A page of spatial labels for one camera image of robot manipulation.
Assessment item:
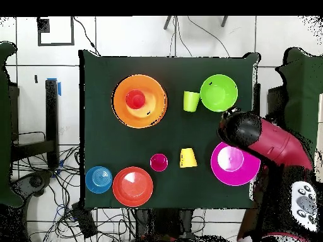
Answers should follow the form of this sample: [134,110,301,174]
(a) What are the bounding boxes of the red-orange plastic bowl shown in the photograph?
[112,166,154,208]

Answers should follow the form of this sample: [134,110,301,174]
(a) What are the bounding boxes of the tangled floor cables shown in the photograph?
[11,143,137,242]

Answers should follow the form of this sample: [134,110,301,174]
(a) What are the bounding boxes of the black square floor frame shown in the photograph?
[37,16,76,47]

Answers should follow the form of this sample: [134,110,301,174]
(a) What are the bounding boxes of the blue tape strip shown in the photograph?
[47,77,62,96]

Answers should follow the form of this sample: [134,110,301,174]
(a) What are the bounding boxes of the black floor box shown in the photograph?
[71,202,98,239]

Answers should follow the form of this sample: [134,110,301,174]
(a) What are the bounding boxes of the magenta plastic cup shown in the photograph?
[149,153,169,173]

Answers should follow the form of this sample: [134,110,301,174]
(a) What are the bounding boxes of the black floor cable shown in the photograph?
[73,16,102,57]

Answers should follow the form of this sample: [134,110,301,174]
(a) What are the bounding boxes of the pink plastic bowl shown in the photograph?
[210,141,261,187]

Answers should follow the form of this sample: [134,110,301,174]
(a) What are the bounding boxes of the red plastic cup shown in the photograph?
[125,89,146,110]

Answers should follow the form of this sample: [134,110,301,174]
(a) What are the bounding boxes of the blue plastic bowl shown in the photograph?
[85,166,114,195]

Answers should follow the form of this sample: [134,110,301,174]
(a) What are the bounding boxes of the green plastic bowl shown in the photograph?
[199,74,238,113]

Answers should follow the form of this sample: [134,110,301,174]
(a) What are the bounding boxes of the orange plastic bowl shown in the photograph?
[111,74,168,129]

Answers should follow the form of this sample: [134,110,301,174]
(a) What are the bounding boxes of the black metal stand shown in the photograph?
[11,78,60,169]

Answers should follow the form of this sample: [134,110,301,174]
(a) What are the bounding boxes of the green plastic cup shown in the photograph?
[183,91,201,113]

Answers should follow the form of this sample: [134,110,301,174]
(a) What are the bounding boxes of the dark green table cloth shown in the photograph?
[79,49,259,210]

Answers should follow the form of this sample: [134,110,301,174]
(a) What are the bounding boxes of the green covered side table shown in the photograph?
[273,47,323,162]
[0,41,23,207]

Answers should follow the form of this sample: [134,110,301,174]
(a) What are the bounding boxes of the yellow plastic cup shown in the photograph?
[179,147,198,169]

